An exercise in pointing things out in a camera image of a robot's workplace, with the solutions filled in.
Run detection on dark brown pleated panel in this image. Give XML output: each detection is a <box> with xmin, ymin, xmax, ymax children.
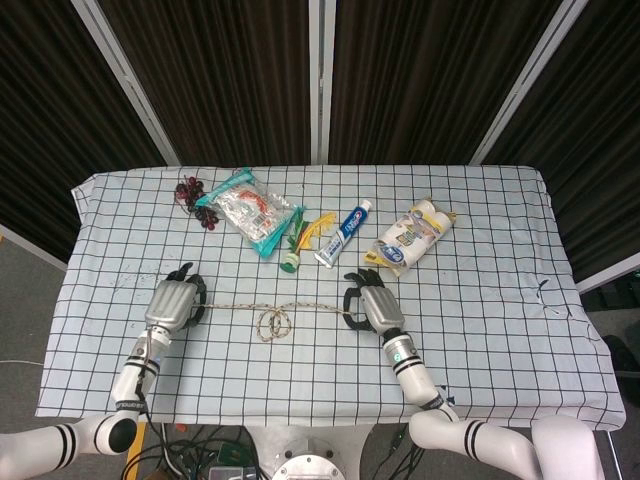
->
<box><xmin>97</xmin><ymin>0</ymin><xmax>321</xmax><ymax>166</ymax></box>
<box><xmin>482</xmin><ymin>0</ymin><xmax>640</xmax><ymax>281</ymax></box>
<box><xmin>329</xmin><ymin>0</ymin><xmax>564</xmax><ymax>166</ymax></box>
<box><xmin>0</xmin><ymin>0</ymin><xmax>166</xmax><ymax>261</ymax></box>

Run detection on yellow white snack package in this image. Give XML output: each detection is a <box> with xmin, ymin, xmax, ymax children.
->
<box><xmin>363</xmin><ymin>197</ymin><xmax>457</xmax><ymax>279</ymax></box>

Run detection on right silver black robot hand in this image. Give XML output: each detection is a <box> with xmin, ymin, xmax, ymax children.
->
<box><xmin>342</xmin><ymin>267</ymin><xmax>406</xmax><ymax>335</ymax></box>

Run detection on white black checkered tablecloth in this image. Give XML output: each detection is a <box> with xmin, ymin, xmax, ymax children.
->
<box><xmin>35</xmin><ymin>164</ymin><xmax>627</xmax><ymax>432</ymax></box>

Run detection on green yellow feather shuttlecock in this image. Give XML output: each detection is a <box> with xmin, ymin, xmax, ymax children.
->
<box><xmin>278</xmin><ymin>205</ymin><xmax>337</xmax><ymax>274</ymax></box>

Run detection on dark red plastic grapes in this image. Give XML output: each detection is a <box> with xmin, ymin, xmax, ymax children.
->
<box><xmin>173</xmin><ymin>174</ymin><xmax>221</xmax><ymax>232</ymax></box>

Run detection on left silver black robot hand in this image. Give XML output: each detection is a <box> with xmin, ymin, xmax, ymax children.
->
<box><xmin>143</xmin><ymin>261</ymin><xmax>210</xmax><ymax>334</ymax></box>

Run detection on black rounded floor object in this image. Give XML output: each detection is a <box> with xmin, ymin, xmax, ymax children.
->
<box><xmin>602</xmin><ymin>333</ymin><xmax>640</xmax><ymax>384</ymax></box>

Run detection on blue white toothpaste tube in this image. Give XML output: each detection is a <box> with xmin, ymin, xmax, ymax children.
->
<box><xmin>313</xmin><ymin>198</ymin><xmax>374</xmax><ymax>270</ymax></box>

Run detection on white robot base with flange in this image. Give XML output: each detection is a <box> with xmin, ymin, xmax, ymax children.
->
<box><xmin>244</xmin><ymin>424</ymin><xmax>374</xmax><ymax>480</ymax></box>

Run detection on black cable tangle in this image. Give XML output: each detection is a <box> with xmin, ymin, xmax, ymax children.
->
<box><xmin>122</xmin><ymin>423</ymin><xmax>261</xmax><ymax>480</ymax></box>
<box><xmin>384</xmin><ymin>424</ymin><xmax>426</xmax><ymax>480</ymax></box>

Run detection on white metal frame post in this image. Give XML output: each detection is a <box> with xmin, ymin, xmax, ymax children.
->
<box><xmin>69</xmin><ymin>0</ymin><xmax>181</xmax><ymax>166</ymax></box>
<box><xmin>308</xmin><ymin>0</ymin><xmax>336</xmax><ymax>165</ymax></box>
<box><xmin>469</xmin><ymin>0</ymin><xmax>589</xmax><ymax>166</ymax></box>

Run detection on beige braided rope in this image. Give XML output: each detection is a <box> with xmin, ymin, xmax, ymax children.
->
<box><xmin>202</xmin><ymin>299</ymin><xmax>361</xmax><ymax>344</ymax></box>

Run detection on teal clear snack bag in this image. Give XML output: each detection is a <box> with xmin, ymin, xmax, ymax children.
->
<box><xmin>194</xmin><ymin>167</ymin><xmax>297</xmax><ymax>259</ymax></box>

